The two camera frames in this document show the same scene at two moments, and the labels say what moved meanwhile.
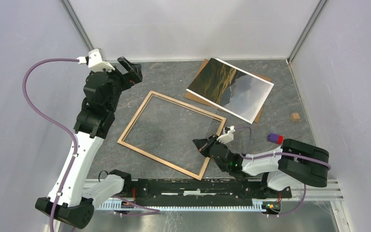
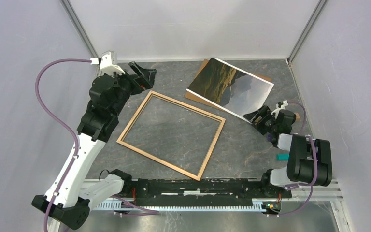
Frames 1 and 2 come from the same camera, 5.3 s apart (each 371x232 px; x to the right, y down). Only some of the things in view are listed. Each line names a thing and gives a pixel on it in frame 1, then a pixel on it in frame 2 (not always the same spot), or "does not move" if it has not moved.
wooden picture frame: [121, 140] does not move
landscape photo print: [235, 91] does not move
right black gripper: [202, 144] to [263, 111]
